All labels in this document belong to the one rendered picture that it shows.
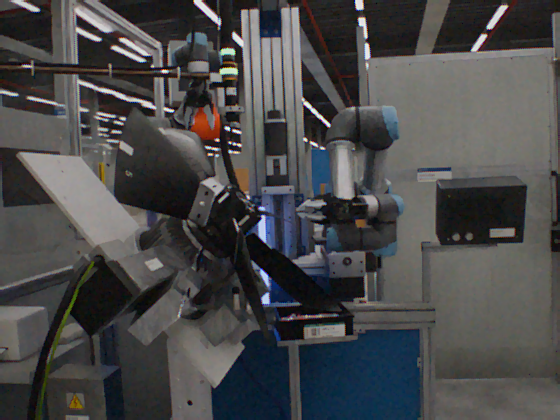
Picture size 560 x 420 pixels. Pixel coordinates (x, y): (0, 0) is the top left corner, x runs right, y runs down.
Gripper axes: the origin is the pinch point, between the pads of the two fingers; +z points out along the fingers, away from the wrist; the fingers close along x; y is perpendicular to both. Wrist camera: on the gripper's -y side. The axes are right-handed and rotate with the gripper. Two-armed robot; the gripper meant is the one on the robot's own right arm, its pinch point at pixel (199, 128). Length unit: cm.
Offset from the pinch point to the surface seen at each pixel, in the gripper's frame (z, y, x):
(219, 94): -2, -54, -23
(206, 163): 16, -51, -18
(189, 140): 8.8, -45.6, -11.9
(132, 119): 7, -83, -13
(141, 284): 38, -96, -19
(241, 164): -29, 996, 221
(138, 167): 17, -85, -15
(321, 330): 64, -38, -45
